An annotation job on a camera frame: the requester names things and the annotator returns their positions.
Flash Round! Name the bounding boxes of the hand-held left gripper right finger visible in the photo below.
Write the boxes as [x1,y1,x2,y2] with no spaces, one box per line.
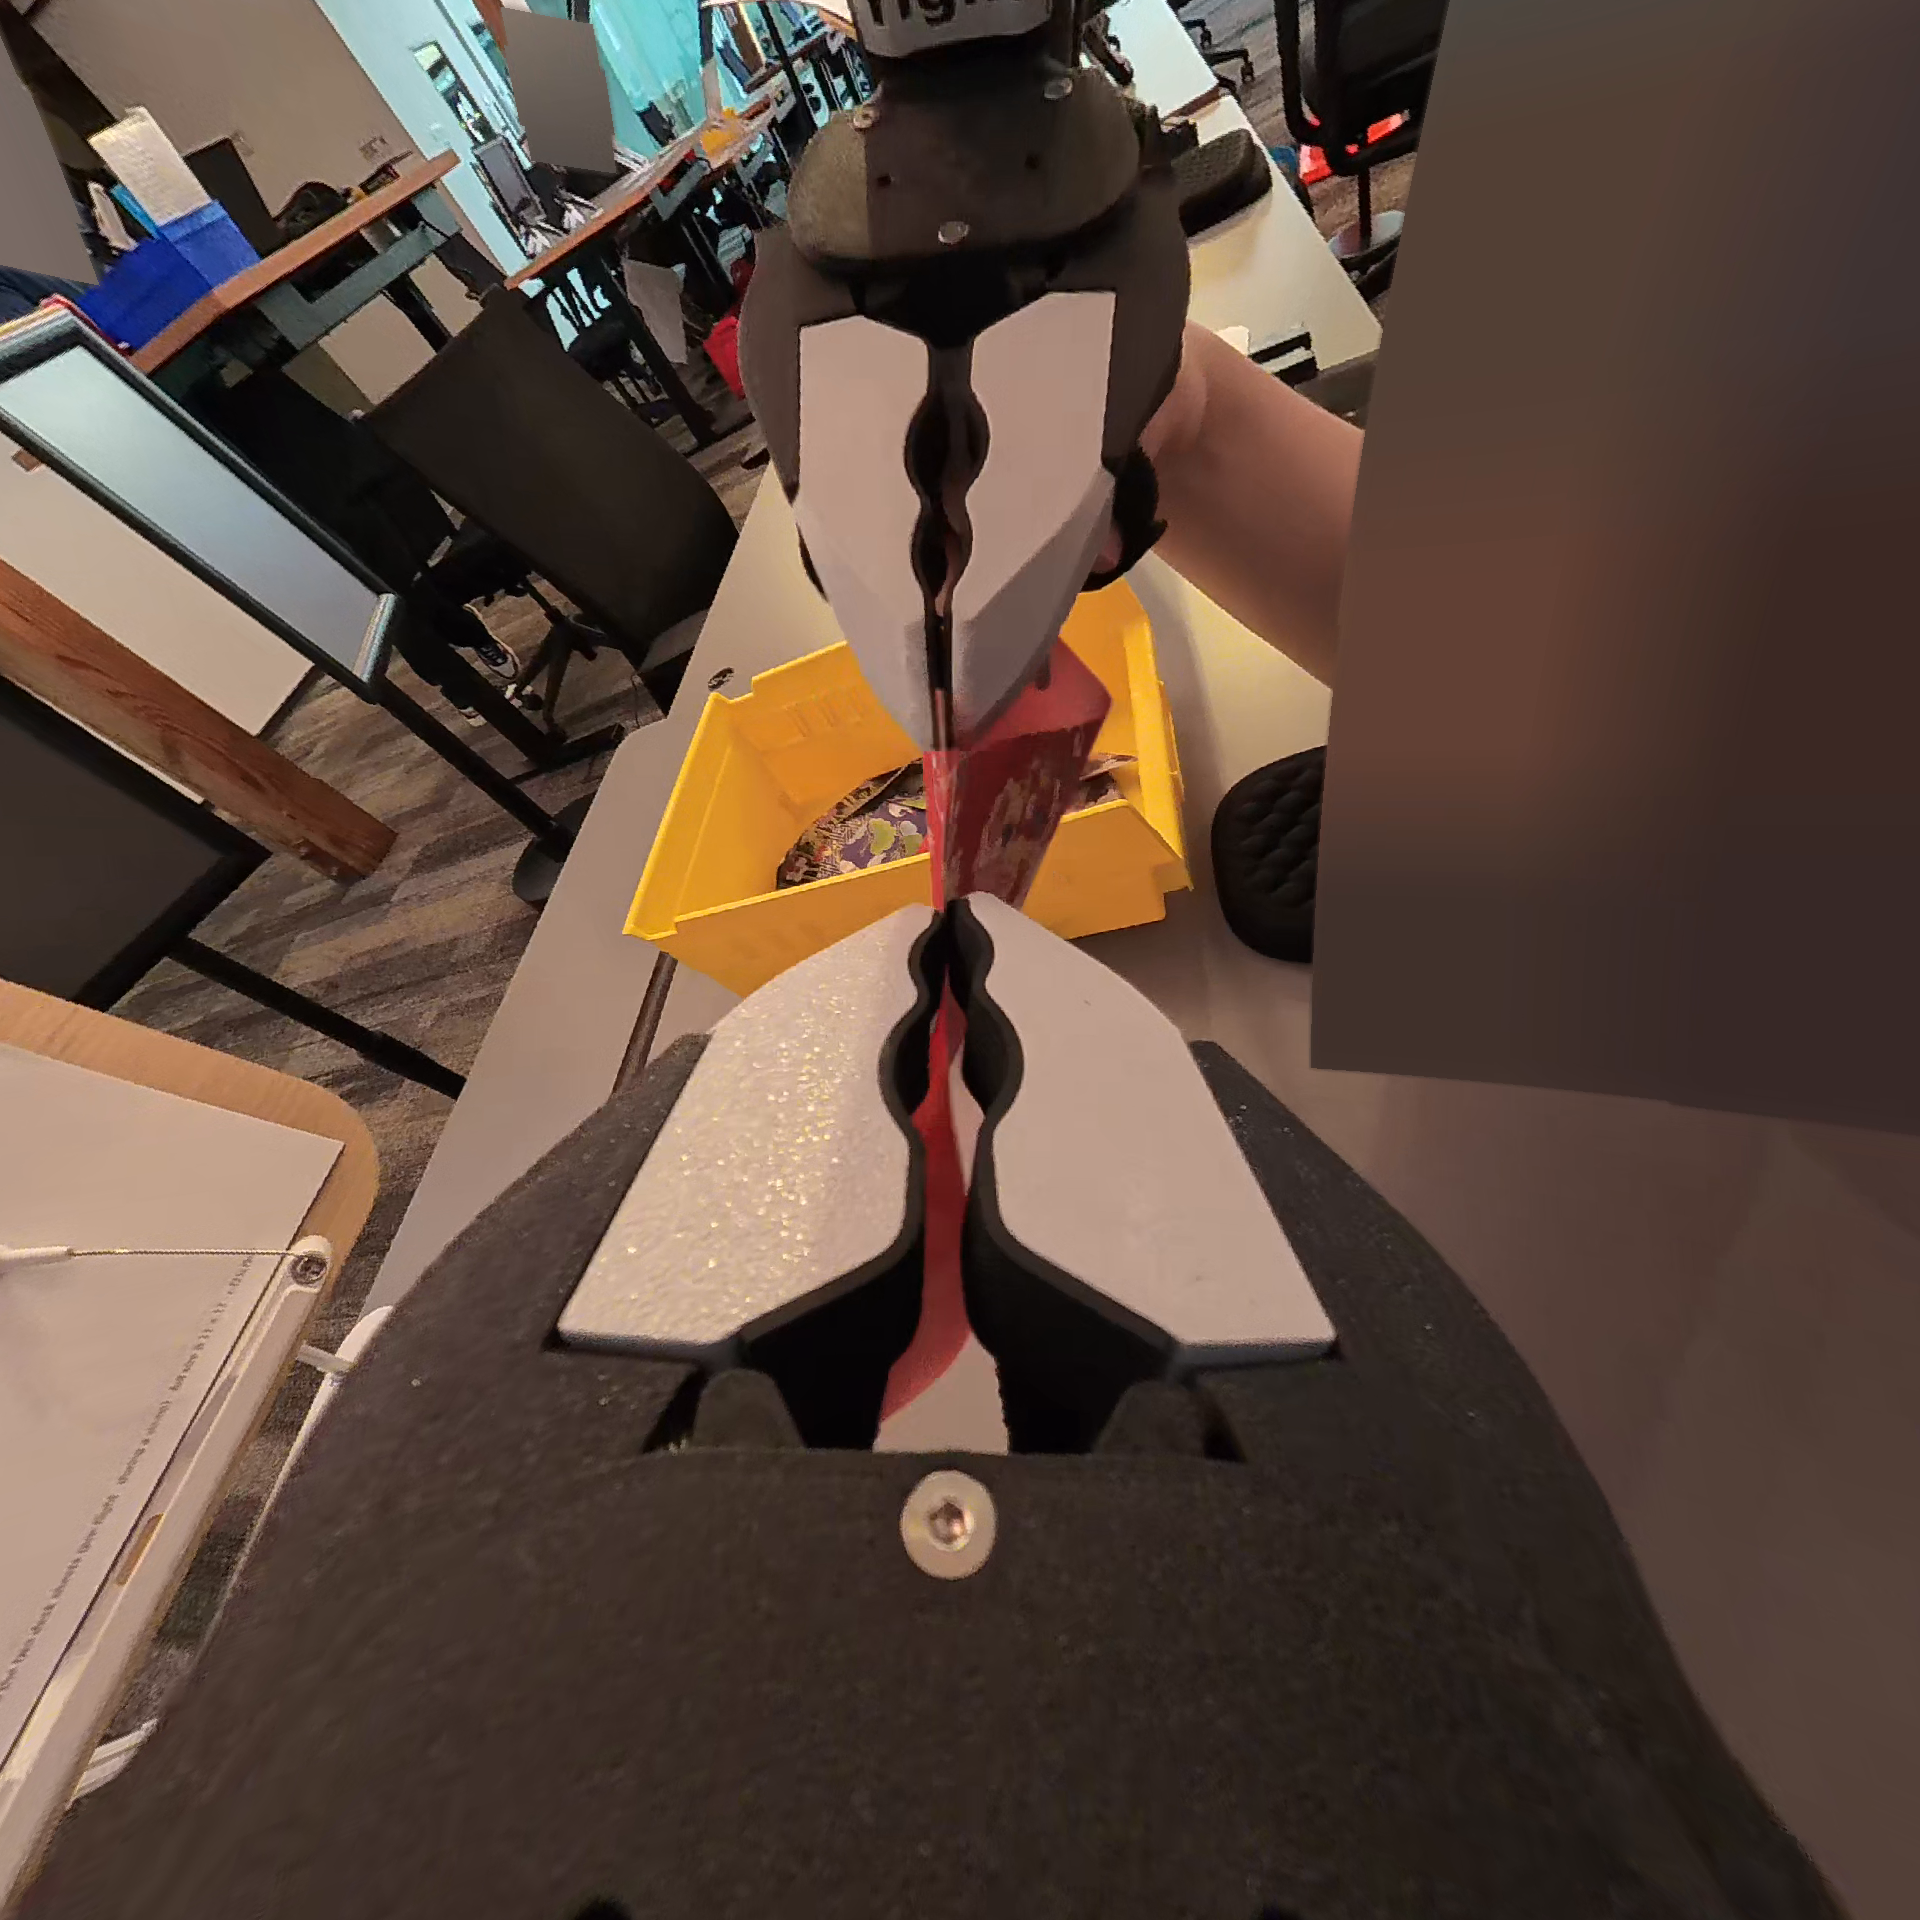
[952,897,1340,1374]

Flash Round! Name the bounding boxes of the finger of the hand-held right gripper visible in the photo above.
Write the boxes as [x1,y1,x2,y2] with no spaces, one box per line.
[942,289,1122,747]
[790,308,957,752]

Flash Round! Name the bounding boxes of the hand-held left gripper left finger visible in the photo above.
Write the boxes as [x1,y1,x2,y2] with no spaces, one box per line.
[555,900,951,1370]

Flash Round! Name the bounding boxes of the yellow plastic bin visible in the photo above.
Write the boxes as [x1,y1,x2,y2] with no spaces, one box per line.
[621,577,1192,995]

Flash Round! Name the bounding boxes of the red floral origami paper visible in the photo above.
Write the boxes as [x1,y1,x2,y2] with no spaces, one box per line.
[878,639,1116,1420]

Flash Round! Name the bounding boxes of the person's right forearm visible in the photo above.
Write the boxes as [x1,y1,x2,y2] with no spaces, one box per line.
[1199,359,1367,689]

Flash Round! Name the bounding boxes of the person's right hand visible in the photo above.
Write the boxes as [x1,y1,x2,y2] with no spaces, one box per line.
[1093,323,1247,585]

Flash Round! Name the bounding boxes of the black chair armrest pad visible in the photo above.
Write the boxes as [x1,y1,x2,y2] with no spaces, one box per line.
[1212,746,1327,966]

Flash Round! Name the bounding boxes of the pile of folded origami papers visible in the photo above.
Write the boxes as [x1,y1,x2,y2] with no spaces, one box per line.
[772,751,1142,887]

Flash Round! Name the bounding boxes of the black mesh office chair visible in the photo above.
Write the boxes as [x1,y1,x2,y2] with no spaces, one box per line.
[1270,0,1426,296]

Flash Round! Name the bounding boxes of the wooden top desk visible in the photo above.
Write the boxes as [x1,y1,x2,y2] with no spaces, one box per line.
[134,151,467,407]

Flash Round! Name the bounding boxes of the white board stand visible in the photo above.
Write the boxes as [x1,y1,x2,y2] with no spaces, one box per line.
[0,1236,396,1864]

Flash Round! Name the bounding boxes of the wooden instruction board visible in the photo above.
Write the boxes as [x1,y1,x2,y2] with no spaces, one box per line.
[0,984,379,1801]

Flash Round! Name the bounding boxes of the framed screen on floor stand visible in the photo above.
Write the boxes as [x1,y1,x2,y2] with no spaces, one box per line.
[0,311,594,904]

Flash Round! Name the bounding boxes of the blue storage bin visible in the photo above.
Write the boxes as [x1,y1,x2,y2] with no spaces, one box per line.
[76,194,264,348]

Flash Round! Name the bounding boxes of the wooden beam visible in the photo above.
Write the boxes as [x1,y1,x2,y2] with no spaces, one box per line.
[0,562,399,884]

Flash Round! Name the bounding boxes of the white tethered pin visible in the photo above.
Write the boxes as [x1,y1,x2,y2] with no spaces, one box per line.
[0,1236,331,1286]

